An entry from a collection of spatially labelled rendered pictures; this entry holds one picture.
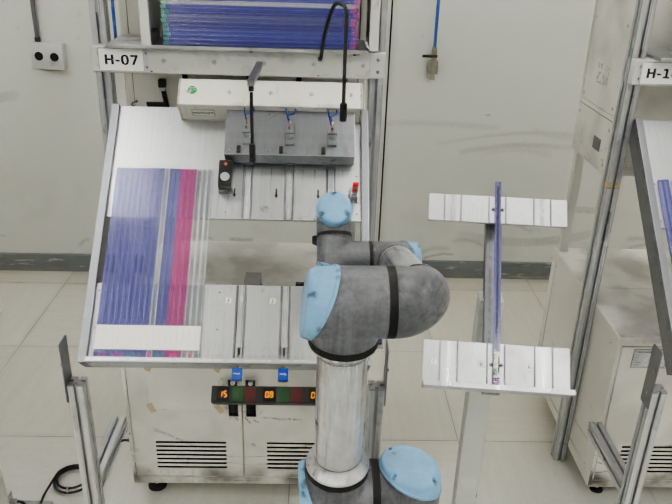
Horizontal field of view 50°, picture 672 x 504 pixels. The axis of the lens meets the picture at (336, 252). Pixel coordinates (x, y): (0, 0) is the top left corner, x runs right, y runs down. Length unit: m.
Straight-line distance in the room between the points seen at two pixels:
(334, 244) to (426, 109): 2.12
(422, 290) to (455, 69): 2.50
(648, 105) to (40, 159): 2.76
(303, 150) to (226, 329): 0.50
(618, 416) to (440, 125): 1.75
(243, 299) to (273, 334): 0.12
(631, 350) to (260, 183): 1.18
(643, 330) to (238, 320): 1.20
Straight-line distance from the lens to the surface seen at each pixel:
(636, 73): 2.14
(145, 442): 2.34
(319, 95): 1.94
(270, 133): 1.91
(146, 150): 2.00
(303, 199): 1.88
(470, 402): 1.97
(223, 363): 1.74
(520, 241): 3.86
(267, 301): 1.79
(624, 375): 2.32
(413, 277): 1.10
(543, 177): 3.77
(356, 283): 1.08
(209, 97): 1.95
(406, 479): 1.34
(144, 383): 2.21
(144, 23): 1.96
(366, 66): 1.97
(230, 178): 1.87
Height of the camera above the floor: 1.67
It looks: 24 degrees down
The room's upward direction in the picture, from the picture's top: 2 degrees clockwise
